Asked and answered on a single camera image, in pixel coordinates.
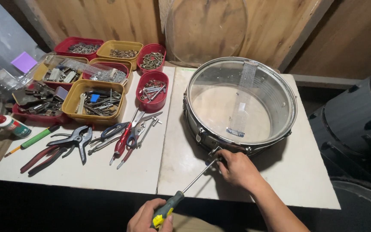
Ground person's right hand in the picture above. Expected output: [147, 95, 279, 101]
[216, 149, 265, 194]

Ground person's left hand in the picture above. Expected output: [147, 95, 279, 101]
[127, 198, 174, 232]

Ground green yellow handled screwdriver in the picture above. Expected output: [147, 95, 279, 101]
[150, 157, 220, 229]

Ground chrome snare drum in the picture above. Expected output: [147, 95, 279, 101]
[182, 57, 298, 158]

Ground silver metal pliers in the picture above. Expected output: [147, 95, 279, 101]
[87, 133, 125, 156]

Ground silver drum key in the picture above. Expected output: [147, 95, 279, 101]
[137, 116, 163, 149]

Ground black spring clamp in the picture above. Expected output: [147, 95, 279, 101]
[46, 125, 93, 166]

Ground round red cup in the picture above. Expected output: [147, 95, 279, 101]
[137, 43, 167, 74]
[135, 70, 170, 113]

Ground pile of wrenches and tools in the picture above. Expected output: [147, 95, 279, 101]
[75, 89, 123, 117]

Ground stack of black drum shells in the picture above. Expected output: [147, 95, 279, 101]
[308, 59, 371, 194]

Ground black drum hoop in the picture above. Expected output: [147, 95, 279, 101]
[330, 176, 371, 232]

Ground large yellow tub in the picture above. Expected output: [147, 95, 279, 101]
[61, 79, 127, 126]

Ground wide red tray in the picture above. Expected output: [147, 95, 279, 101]
[11, 81, 74, 125]

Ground clear round drum head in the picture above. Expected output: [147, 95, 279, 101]
[165, 0, 249, 67]

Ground small grey box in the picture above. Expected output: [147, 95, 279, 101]
[54, 86, 69, 101]

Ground yellow tub with red insert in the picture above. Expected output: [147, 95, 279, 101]
[82, 58, 133, 95]

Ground pile of dark metal hardware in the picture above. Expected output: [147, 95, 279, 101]
[12, 81, 64, 117]

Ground red capped glue bottle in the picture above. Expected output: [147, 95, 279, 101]
[0, 110, 32, 139]

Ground pile of small metal nuts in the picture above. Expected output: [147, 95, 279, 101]
[109, 49, 139, 59]

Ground pile of metal brackets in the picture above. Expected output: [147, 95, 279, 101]
[43, 66, 82, 84]

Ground pile of long silver screws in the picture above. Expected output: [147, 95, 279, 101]
[68, 43, 101, 55]

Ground rectangular red tub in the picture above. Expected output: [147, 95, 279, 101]
[54, 36, 105, 61]

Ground purple sticky note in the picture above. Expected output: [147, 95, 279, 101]
[10, 51, 39, 74]

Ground clear plastic bag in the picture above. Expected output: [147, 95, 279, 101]
[0, 0, 48, 92]

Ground thin red handled screwdriver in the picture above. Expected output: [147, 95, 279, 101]
[117, 142, 138, 170]

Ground snare wire strip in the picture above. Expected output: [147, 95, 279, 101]
[226, 61, 259, 138]

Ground blue handled scissors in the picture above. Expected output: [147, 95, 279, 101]
[100, 111, 164, 149]

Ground red handled pliers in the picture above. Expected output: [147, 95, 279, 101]
[20, 145, 69, 176]

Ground packaged snare wires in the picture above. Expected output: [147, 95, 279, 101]
[45, 54, 129, 84]

